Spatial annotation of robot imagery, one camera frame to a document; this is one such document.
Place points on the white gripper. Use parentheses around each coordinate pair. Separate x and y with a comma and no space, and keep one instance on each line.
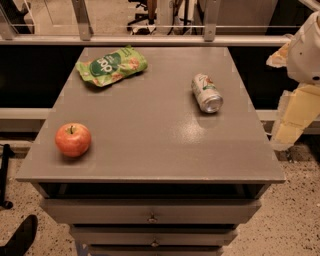
(304,56)

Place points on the red apple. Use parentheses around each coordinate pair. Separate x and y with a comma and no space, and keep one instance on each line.
(73,139)

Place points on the silver soda can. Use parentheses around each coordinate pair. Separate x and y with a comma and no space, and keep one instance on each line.
(207,95)

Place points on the grey drawer cabinet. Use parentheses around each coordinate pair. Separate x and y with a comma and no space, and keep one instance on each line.
(161,177)

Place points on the black office chair base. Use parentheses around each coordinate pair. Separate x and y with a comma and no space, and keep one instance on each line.
(150,8)

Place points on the green snack bag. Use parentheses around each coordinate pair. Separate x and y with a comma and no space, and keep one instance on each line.
(112,67)

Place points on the metal railing beam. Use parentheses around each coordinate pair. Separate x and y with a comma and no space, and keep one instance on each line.
(188,41)

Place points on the black stand left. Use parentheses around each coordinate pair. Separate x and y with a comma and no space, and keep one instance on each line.
(7,153)

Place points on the black shoe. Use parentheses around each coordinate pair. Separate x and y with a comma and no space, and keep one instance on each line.
(22,239)

